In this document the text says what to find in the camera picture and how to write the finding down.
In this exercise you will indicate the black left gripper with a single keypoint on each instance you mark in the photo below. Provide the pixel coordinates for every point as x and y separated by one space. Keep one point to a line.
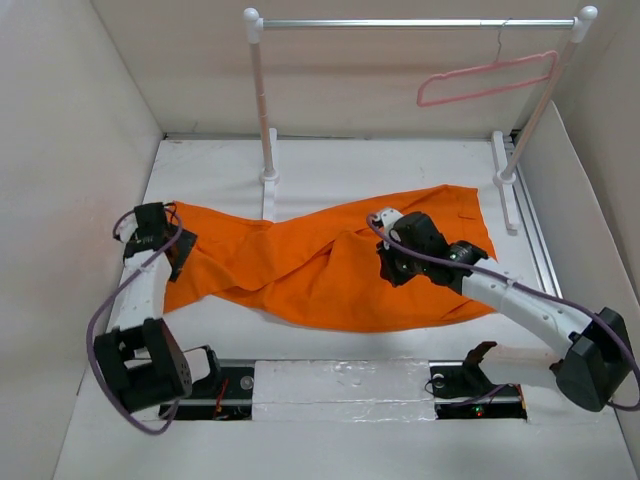
186 243

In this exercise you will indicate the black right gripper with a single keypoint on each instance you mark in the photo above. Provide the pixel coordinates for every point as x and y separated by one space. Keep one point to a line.
387 269

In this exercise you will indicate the orange trousers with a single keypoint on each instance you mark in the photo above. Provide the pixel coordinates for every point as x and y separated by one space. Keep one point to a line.
321 270

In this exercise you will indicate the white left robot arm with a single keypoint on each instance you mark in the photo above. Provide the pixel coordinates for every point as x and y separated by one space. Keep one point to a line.
139 360

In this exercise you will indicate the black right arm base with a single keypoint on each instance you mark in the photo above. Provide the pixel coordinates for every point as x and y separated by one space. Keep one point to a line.
462 391

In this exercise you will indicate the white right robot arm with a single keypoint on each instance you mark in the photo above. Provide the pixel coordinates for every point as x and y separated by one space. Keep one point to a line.
587 355

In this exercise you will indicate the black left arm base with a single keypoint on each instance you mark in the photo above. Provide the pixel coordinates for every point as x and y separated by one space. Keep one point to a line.
227 399

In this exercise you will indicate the pink clothes hanger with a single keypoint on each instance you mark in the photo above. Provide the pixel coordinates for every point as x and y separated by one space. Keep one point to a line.
502 75

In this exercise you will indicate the white foam block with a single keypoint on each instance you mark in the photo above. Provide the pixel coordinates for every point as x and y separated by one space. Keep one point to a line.
373 391

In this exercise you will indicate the white clothes rack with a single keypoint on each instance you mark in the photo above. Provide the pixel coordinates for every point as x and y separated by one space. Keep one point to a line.
505 164

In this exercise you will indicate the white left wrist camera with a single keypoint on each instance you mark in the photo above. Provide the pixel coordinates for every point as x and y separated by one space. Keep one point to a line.
124 229

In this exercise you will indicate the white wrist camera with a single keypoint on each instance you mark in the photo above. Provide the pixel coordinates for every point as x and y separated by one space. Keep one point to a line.
386 218
124 229

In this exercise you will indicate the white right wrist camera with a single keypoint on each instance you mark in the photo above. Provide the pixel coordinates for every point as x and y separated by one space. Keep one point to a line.
386 218

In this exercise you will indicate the aluminium side rail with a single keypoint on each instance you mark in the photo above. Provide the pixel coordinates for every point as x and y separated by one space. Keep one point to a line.
543 265

